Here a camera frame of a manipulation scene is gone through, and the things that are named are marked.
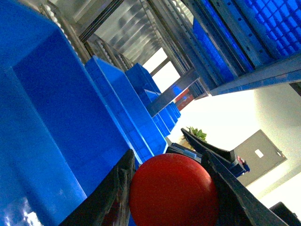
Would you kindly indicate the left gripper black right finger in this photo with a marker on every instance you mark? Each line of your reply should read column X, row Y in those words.
column 237, row 206

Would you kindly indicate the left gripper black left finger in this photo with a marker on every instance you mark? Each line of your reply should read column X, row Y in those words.
column 108, row 204

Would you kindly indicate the red push button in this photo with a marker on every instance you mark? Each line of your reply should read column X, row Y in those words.
column 173, row 190

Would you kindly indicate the dark grey door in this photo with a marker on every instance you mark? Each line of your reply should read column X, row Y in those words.
column 260, row 154

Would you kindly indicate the right blue bin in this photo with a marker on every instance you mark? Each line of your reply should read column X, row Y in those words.
column 131, row 114

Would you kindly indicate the green potted plant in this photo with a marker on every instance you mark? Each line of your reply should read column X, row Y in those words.
column 195, row 131

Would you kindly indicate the empty middle blue bin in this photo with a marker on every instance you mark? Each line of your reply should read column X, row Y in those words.
column 58, row 137

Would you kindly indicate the steel upper shelf beam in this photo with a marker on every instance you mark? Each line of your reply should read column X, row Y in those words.
column 281, row 71

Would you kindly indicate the upper shelf blue bin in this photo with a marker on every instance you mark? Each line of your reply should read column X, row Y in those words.
column 242, row 36

